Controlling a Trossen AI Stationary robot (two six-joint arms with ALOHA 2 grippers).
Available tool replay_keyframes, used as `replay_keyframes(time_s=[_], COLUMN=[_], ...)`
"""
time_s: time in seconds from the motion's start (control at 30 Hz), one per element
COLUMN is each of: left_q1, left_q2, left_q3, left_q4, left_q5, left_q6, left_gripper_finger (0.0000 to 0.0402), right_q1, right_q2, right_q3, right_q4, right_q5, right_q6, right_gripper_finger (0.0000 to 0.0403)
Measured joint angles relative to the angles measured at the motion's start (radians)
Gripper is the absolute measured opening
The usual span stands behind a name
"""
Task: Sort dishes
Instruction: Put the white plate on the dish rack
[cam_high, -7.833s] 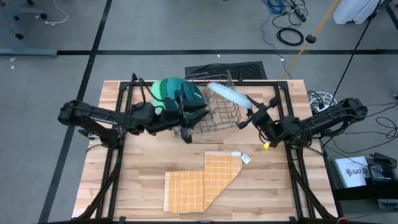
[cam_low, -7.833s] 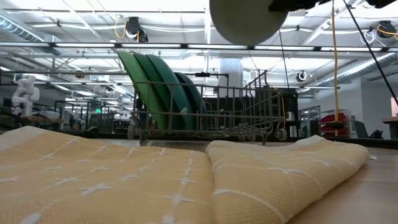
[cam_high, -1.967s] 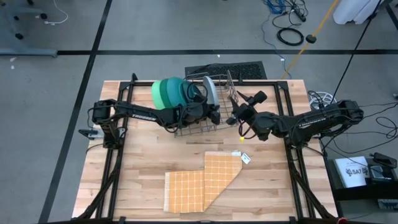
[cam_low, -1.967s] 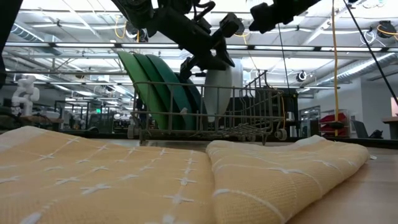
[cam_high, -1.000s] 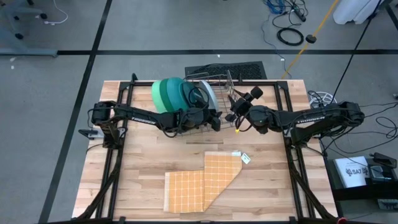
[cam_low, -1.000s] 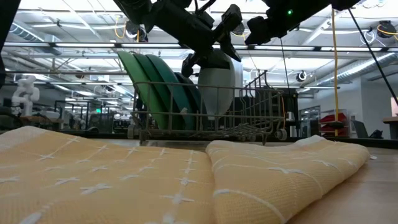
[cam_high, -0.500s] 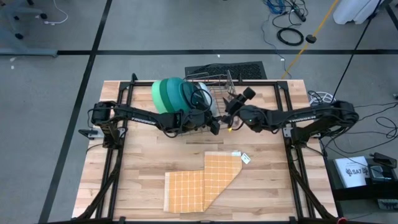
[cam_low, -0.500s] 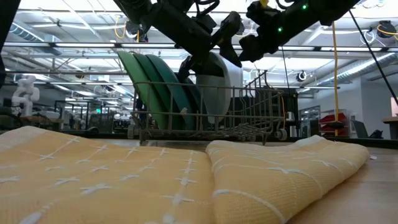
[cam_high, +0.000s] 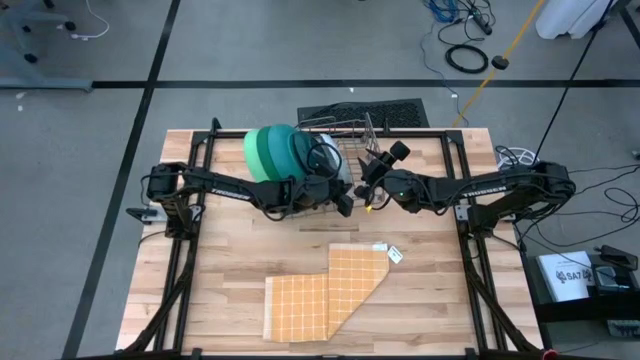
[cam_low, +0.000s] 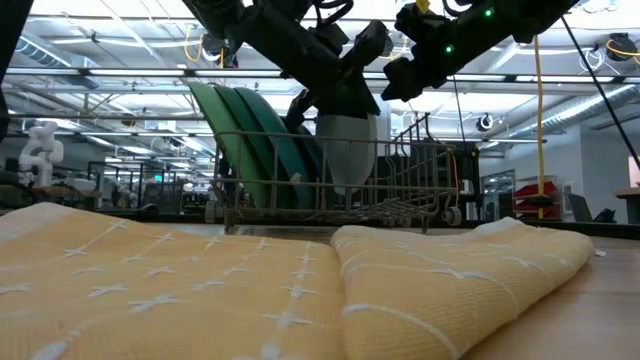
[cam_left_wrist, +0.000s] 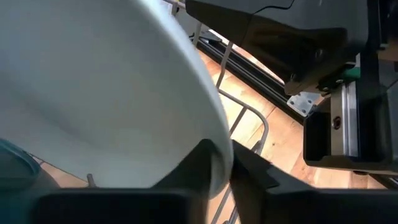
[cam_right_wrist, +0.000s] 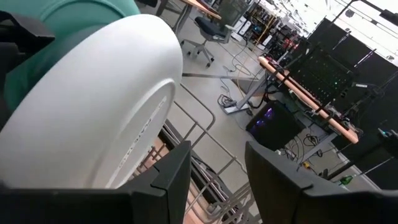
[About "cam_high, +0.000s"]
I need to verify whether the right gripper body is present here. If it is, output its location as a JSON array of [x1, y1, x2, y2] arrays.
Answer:
[[372, 162, 409, 201]]

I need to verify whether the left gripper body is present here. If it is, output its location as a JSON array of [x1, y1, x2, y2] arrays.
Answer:
[[309, 173, 351, 212]]

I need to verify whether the grey wire dish rack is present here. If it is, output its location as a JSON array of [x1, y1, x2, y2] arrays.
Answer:
[[287, 113, 382, 221]]

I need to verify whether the small dark teal plate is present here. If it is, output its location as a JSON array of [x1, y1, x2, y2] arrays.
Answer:
[[292, 130, 321, 176]]

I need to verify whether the dark green plate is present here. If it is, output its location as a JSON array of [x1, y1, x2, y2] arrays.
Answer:
[[255, 125, 281, 182]]

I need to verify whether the light green plate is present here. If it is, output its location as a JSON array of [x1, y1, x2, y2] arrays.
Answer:
[[243, 128, 274, 184]]

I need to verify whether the orange checked cloth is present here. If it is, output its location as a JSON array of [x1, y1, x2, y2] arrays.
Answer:
[[263, 243, 390, 344]]

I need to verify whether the black power strip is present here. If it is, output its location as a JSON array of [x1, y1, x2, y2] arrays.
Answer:
[[469, 7, 495, 36]]

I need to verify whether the white printed booklet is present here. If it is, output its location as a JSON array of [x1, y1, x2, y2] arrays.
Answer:
[[537, 251, 595, 303]]

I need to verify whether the white cover bag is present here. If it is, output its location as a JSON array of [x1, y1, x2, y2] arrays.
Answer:
[[535, 0, 619, 40]]

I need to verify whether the black side cart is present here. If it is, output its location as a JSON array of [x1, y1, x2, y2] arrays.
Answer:
[[523, 244, 640, 360]]

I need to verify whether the grey handheld device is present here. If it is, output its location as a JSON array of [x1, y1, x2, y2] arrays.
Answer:
[[594, 266, 631, 291]]

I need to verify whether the black handheld device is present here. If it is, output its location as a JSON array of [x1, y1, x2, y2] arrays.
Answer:
[[599, 244, 640, 271]]

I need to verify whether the desk with grey legs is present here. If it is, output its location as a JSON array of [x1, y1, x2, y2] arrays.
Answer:
[[0, 9, 95, 93]]

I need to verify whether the black office chair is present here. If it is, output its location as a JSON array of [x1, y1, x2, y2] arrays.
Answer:
[[0, 0, 79, 65]]

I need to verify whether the coiled black cable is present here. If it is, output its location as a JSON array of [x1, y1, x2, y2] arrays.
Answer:
[[444, 43, 490, 75]]

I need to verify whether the black metal rig frame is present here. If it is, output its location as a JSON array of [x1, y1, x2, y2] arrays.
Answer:
[[117, 117, 546, 360]]

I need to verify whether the white coiled cable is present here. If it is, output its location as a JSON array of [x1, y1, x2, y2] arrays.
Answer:
[[496, 145, 539, 171]]

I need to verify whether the blue cable bundle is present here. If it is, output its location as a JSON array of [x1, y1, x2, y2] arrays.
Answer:
[[429, 0, 459, 24]]

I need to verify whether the long black cable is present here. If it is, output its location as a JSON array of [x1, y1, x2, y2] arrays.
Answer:
[[527, 0, 616, 174]]

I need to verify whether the tangled black cable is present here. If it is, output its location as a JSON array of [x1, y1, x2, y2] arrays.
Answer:
[[519, 164, 640, 249]]

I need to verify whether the thin white cable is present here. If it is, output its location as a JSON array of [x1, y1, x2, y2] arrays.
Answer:
[[69, 0, 111, 41]]

